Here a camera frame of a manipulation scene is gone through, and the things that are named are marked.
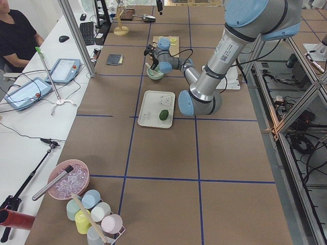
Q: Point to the yellow cup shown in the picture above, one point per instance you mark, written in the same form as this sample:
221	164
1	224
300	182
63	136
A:
82	223

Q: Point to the green lime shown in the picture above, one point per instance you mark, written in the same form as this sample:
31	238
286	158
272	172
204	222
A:
164	114

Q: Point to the grey cup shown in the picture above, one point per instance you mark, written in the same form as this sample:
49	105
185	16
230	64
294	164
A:
93	237

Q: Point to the seated person black shirt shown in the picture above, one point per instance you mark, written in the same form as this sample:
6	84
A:
18	38

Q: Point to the black keyboard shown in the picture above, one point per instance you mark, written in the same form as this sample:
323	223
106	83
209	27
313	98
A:
87	32

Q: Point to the grey folded cloth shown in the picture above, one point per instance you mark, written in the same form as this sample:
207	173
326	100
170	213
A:
114	59

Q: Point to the aluminium frame post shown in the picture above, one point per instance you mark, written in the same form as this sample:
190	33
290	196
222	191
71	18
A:
74	28

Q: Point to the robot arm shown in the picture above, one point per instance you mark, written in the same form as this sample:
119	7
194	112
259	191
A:
244	22

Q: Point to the white cup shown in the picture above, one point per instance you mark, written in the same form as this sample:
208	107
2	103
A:
100	211

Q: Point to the pink cup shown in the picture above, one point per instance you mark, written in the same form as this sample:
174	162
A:
112	224

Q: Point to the cream bear tray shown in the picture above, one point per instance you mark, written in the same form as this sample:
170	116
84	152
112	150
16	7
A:
152	105

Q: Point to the green ceramic bowl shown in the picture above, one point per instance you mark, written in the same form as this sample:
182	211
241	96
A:
158	75

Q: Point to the reacher grabber tool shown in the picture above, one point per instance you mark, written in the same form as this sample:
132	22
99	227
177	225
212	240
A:
60	101

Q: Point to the teach pendant tablet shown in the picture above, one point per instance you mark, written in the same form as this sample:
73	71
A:
65	70
28	94

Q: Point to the steel tube in bowl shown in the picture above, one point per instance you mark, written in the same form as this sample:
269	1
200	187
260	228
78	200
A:
52	183

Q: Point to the pink bowl with ice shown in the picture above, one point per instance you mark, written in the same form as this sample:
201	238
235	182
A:
75	182

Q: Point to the green cup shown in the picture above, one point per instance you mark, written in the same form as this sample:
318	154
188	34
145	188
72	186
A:
71	209

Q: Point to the bamboo cutting board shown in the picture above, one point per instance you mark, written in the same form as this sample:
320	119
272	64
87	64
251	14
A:
176	48

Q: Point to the wooden mug tree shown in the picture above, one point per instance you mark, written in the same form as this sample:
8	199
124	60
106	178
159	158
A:
120	30

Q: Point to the black tripod stick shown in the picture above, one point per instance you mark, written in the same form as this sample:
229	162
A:
12	202

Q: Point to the white ceramic spoon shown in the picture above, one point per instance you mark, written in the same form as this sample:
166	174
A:
149	71

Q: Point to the red cylinder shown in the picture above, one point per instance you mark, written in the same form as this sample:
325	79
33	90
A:
18	220

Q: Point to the black computer mouse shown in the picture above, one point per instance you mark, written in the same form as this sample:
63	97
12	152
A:
63	38

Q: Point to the blue cup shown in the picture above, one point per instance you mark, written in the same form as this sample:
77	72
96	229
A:
91	198

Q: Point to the near teach pendant tablet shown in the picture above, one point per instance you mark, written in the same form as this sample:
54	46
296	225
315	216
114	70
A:
28	94

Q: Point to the steel scoop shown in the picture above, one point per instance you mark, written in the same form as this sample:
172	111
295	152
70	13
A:
146	18

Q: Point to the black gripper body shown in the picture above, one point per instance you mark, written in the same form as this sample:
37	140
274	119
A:
159	3
155	62

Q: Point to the far teach pendant tablet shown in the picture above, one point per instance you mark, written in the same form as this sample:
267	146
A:
65	70

